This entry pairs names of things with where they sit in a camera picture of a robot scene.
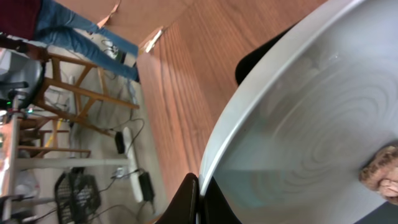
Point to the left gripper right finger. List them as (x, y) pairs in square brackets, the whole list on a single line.
[(214, 208)]

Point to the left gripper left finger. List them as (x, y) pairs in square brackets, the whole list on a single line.
[(183, 207)]

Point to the grey round plate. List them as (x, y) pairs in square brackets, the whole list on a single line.
[(289, 145)]

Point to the brown food scrap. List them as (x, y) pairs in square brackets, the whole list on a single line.
[(380, 174)]

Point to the black power adapter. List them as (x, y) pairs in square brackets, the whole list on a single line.
[(146, 187)]

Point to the white power strip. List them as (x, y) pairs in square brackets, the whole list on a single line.
[(133, 169)]

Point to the black plastic tray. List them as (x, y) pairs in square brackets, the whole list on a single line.
[(247, 63)]

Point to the wooden stool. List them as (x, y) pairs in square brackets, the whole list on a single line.
[(35, 84)]

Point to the person in blue jeans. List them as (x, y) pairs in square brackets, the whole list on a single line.
[(48, 22)]

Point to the black wire basket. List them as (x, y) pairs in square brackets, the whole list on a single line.
[(76, 196)]

